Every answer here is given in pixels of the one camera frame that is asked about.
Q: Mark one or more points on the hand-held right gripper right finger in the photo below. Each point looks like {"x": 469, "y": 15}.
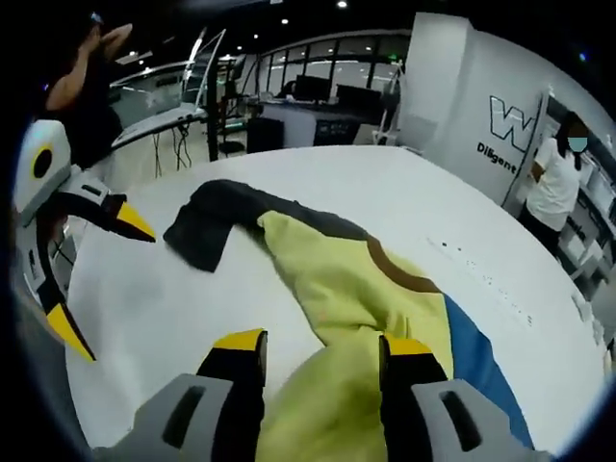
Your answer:
{"x": 414, "y": 380}

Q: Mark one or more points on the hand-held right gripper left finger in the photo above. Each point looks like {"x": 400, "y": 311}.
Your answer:
{"x": 226, "y": 385}

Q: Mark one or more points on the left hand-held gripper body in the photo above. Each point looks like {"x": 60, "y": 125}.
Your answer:
{"x": 58, "y": 144}

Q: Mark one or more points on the yellow blue grey garment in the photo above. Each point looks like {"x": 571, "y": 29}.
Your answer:
{"x": 327, "y": 279}

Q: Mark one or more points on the white side desk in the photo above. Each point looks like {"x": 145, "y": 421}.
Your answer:
{"x": 159, "y": 122}

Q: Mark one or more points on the table power socket strip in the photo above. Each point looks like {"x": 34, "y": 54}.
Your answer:
{"x": 486, "y": 279}

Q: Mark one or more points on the tilted display screen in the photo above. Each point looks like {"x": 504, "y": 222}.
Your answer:
{"x": 199, "y": 82}

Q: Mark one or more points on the black cabinet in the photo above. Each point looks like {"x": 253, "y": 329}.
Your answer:
{"x": 264, "y": 136}

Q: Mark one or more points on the white crumpled cloth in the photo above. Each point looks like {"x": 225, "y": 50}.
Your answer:
{"x": 584, "y": 308}

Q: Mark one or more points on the grey office desk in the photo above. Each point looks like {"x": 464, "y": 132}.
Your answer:
{"x": 308, "y": 125}

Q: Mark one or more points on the black monitor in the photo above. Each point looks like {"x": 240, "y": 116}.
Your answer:
{"x": 358, "y": 98}
{"x": 313, "y": 88}

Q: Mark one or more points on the metal storage shelf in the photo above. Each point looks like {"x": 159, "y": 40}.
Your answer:
{"x": 597, "y": 192}

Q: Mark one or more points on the white clothes stand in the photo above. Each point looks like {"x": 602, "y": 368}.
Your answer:
{"x": 392, "y": 110}

